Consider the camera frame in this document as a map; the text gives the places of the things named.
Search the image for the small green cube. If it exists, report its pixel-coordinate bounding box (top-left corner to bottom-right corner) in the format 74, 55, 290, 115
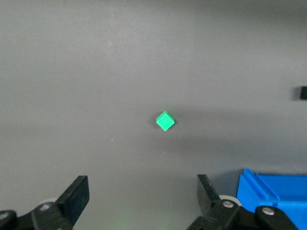
155, 110, 176, 132

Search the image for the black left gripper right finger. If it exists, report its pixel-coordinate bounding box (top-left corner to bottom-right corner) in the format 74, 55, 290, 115
186, 174, 257, 230

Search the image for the blue plastic storage bin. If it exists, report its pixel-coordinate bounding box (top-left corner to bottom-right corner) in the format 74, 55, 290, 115
236, 168, 307, 227

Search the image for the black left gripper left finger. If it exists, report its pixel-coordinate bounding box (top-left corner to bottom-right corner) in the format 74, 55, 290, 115
31, 175, 90, 230

